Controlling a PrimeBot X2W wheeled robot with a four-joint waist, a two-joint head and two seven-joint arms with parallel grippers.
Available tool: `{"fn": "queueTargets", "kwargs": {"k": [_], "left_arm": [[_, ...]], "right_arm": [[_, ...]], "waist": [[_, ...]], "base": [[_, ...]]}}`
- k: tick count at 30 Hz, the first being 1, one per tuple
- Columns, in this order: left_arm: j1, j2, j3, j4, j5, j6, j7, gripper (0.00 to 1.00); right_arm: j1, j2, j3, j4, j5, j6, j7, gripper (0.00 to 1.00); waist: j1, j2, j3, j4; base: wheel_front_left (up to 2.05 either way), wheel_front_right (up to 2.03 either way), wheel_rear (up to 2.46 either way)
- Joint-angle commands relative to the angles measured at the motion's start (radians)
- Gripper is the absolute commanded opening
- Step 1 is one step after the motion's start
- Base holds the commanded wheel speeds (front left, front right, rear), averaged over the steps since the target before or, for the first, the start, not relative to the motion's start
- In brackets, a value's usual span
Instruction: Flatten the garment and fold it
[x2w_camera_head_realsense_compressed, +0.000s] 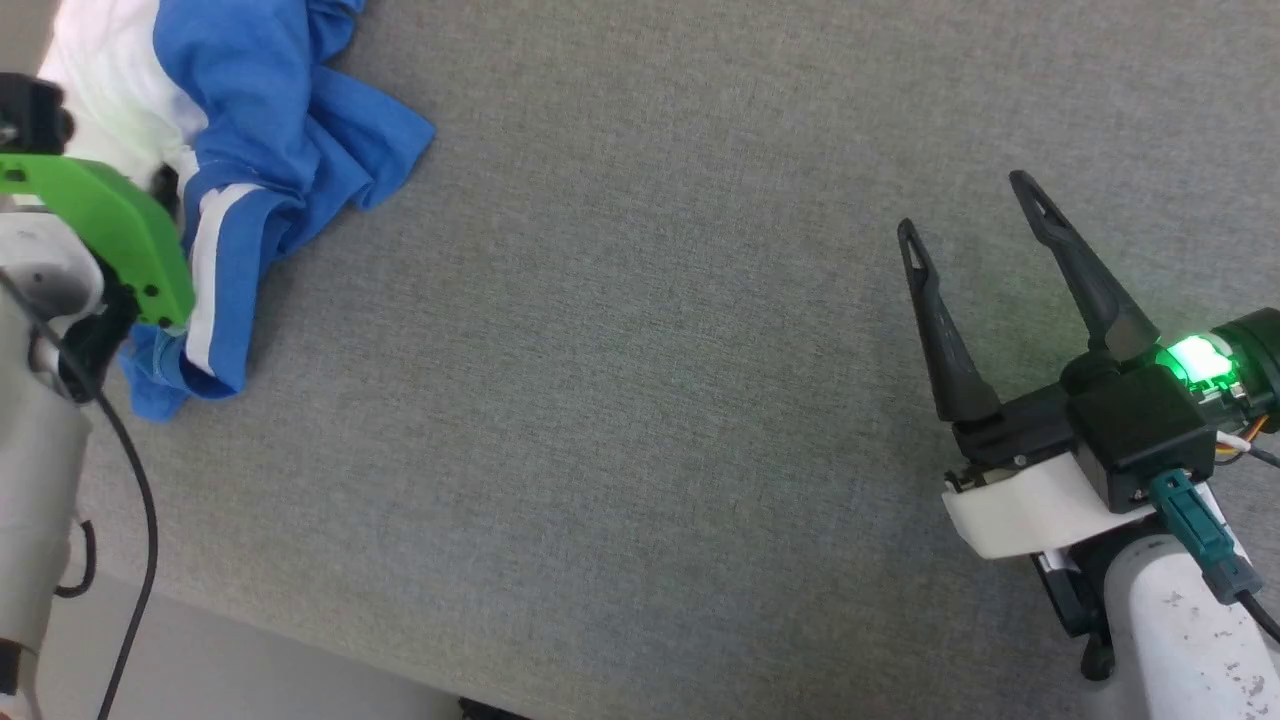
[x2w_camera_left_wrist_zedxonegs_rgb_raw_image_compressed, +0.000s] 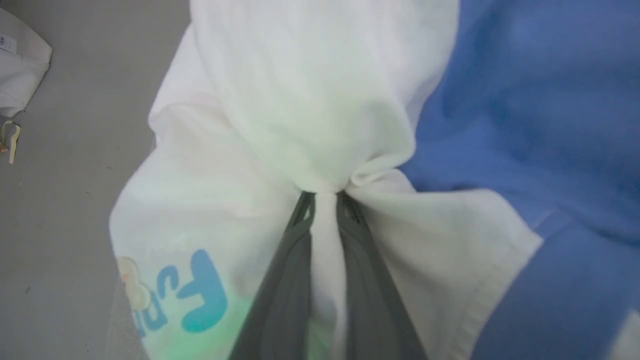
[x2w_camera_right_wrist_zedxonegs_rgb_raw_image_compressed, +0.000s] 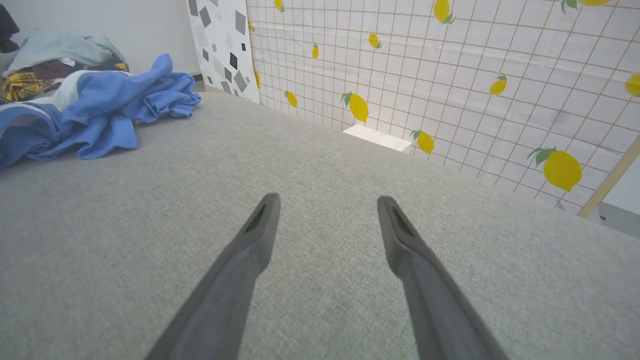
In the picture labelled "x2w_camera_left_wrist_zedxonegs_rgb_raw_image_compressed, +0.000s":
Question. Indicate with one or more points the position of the white and blue t-shirt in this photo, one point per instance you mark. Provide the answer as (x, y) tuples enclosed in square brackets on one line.
[(300, 100)]

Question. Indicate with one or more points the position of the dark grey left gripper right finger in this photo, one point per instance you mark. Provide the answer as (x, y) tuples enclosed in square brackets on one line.
[(370, 310)]

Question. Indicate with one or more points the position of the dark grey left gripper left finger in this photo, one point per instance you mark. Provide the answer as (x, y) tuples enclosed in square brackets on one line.
[(285, 300)]

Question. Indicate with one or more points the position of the white garment with label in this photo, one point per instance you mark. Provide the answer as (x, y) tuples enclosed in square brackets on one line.
[(20, 75)]

